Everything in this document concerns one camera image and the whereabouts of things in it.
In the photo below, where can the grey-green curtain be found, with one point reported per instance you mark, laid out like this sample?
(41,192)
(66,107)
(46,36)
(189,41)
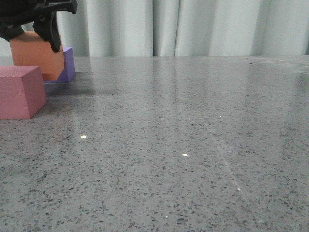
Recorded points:
(126,28)

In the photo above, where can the orange foam cube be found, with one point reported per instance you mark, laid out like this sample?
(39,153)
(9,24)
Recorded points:
(29,49)

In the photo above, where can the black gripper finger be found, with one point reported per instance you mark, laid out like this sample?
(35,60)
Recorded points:
(46,27)
(11,31)

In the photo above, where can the purple foam cube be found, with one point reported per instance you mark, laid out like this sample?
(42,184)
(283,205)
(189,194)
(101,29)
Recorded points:
(68,73)

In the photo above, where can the pink foam cube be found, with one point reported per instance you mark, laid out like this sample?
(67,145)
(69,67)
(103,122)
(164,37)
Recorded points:
(22,92)

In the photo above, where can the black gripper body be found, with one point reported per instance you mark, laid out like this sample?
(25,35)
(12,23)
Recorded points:
(19,12)

